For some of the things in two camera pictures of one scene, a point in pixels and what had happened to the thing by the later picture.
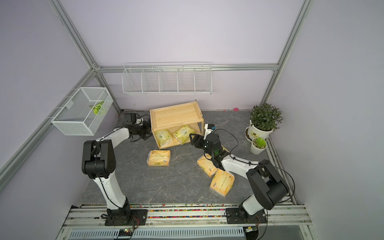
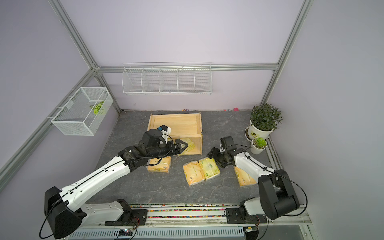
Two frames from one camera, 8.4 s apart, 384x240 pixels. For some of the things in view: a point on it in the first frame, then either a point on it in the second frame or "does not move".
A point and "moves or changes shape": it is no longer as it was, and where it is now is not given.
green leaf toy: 97,107 does not move
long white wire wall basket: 167,78 does not move
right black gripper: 197,144 -> 213,153
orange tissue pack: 207,164 -> 194,173
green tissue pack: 182,135 -> 190,147
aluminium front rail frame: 188,222 does not move
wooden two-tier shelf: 173,117 moves or changes shape
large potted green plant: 264,118 does not move
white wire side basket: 83,114 does not move
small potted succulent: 258,145 does not move
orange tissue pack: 222,182 -> 244,179
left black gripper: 148,130 -> 172,148
